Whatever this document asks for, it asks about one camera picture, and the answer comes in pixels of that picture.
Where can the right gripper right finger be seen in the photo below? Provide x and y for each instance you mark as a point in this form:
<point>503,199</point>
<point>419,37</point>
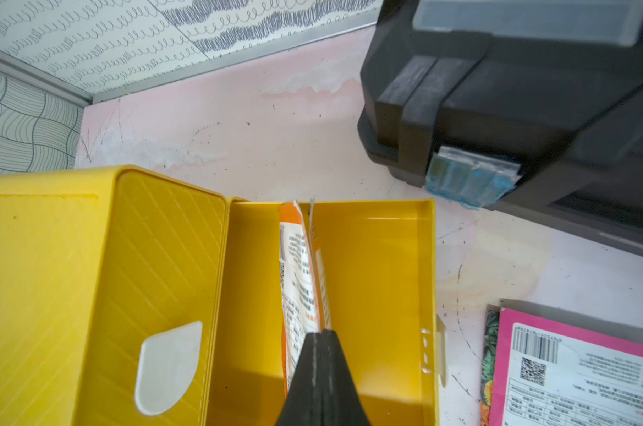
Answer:
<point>338,401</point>

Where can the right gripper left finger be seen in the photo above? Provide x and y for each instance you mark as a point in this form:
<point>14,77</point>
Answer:
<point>301,405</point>

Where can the orange seed bag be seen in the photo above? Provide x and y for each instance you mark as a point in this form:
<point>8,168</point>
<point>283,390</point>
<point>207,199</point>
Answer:
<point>305,302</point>

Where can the pink seed bag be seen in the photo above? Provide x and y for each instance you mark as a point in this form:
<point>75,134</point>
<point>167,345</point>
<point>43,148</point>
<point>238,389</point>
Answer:
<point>551,373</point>

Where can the yellow drawer cabinet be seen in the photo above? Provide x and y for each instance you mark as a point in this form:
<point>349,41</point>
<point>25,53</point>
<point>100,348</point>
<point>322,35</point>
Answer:
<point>110,282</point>

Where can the yellow top drawer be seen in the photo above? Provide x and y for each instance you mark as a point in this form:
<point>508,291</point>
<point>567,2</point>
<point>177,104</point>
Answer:
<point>380,267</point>

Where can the marigold seed bag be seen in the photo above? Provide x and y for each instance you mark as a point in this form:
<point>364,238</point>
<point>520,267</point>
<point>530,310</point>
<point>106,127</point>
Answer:
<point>492,321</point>

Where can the black toolbox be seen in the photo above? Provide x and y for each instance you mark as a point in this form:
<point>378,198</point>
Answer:
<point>532,108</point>

